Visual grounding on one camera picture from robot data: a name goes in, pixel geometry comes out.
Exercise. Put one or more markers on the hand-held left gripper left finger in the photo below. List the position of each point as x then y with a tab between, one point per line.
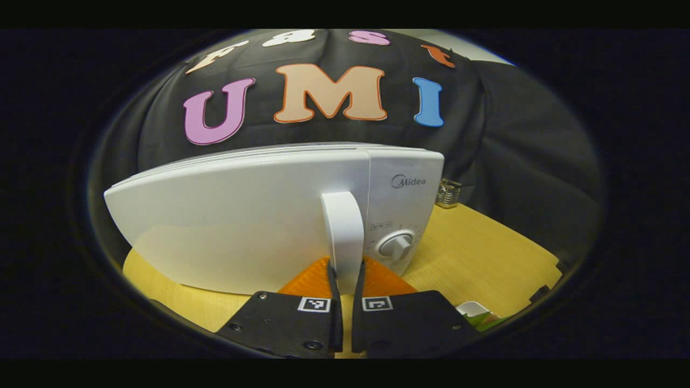
336	318

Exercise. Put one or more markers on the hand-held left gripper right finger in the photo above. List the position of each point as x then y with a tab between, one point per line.
358	323

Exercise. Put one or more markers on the green leafy vegetable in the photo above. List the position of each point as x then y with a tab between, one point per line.
485	322

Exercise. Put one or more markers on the white microwave oven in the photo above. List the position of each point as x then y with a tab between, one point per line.
242	215

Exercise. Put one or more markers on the white plastic tray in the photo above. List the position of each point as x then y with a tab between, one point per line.
471	308

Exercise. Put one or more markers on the small black block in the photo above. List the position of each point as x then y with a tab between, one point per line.
540	293

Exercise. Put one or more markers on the black backdrop cloth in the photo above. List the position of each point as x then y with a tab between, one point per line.
539	161

